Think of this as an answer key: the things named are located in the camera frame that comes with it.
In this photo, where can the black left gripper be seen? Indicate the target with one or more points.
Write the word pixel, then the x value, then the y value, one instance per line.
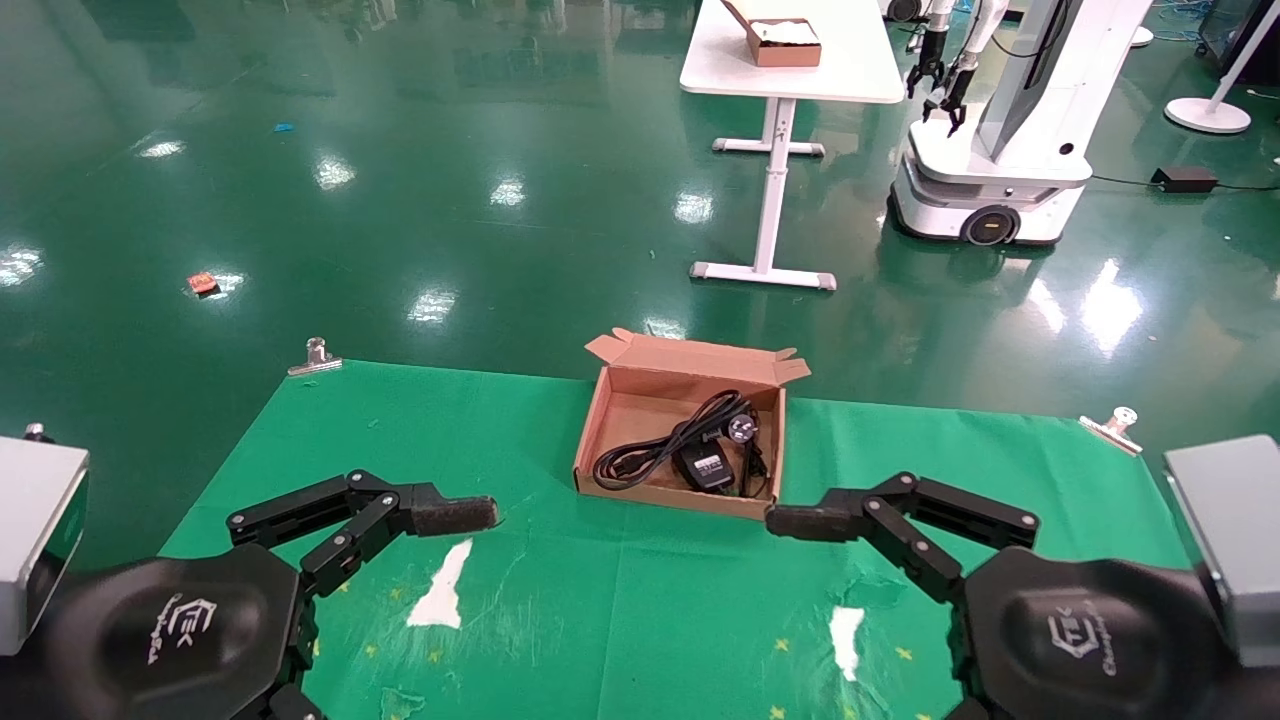
pixel 180 635

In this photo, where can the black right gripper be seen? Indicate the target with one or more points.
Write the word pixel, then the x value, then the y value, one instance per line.
pixel 1090 640

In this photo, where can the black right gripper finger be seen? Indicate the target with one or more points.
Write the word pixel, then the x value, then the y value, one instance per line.
pixel 810 522

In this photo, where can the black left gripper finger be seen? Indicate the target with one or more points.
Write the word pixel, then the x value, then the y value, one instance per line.
pixel 455 514

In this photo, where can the open brown cardboard box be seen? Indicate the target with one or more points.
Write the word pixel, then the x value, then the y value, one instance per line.
pixel 640 410

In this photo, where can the small brown cardboard box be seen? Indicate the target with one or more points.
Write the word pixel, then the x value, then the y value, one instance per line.
pixel 785 50

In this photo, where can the green table cloth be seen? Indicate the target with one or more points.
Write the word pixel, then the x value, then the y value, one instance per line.
pixel 500 440

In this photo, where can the silver metal clip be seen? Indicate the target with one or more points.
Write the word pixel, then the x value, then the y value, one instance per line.
pixel 1118 425
pixel 316 355

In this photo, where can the small red floor object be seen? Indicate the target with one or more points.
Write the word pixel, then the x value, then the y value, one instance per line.
pixel 203 283

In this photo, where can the white background wheeled robot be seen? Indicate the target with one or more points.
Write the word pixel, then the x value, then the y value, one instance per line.
pixel 1010 150

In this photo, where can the background robot black gripper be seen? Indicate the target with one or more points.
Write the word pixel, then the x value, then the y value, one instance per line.
pixel 925 70
pixel 952 98

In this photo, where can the white background table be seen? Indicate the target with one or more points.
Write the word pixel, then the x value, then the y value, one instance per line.
pixel 850 70

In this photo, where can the black floor power brick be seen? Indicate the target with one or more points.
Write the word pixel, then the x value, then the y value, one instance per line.
pixel 1185 180

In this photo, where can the white round floor stand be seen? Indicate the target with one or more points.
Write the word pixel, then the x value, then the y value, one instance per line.
pixel 1208 115

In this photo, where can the dark background cabinet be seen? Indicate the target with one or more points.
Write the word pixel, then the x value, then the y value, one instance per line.
pixel 1225 30

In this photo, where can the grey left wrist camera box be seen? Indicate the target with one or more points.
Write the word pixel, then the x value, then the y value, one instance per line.
pixel 30 540

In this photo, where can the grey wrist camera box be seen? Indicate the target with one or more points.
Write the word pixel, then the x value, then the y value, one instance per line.
pixel 30 540
pixel 1235 530

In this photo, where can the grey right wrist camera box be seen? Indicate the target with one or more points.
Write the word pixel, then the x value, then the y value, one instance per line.
pixel 1235 530

